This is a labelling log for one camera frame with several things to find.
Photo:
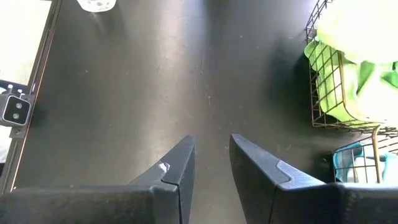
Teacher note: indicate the teal microfiber towel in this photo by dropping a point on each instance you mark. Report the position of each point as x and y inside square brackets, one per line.
[343, 165]

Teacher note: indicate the black aluminium table frame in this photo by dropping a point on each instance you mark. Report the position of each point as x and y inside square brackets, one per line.
[34, 87]

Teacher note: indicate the clear plastic bottle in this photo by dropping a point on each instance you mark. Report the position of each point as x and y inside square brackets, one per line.
[96, 4]

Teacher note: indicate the green microfiber towel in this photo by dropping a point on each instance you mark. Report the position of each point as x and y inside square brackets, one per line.
[363, 28]
[329, 90]

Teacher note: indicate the light blue microfiber towel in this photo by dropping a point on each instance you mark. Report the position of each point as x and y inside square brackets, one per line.
[368, 166]

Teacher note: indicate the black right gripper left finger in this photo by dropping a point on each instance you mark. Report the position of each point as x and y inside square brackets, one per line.
[140, 199]

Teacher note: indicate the black table mat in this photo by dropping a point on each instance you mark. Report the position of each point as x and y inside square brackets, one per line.
[155, 93]

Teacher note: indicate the grey table clamp bracket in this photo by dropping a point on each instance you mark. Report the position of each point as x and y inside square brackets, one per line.
[15, 110]

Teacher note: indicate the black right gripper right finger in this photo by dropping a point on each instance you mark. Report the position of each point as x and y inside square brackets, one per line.
[295, 199]

